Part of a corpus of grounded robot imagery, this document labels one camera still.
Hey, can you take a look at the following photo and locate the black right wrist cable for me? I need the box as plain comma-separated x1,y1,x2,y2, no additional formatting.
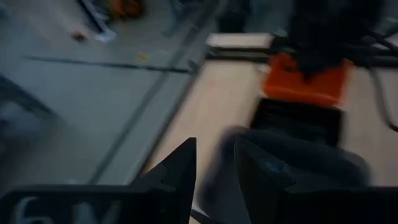
369,67,398,133

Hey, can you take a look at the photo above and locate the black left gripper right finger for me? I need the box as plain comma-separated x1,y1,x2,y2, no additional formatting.
234,138,398,224

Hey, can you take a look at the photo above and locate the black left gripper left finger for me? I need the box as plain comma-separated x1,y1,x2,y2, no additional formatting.
0,138,197,224

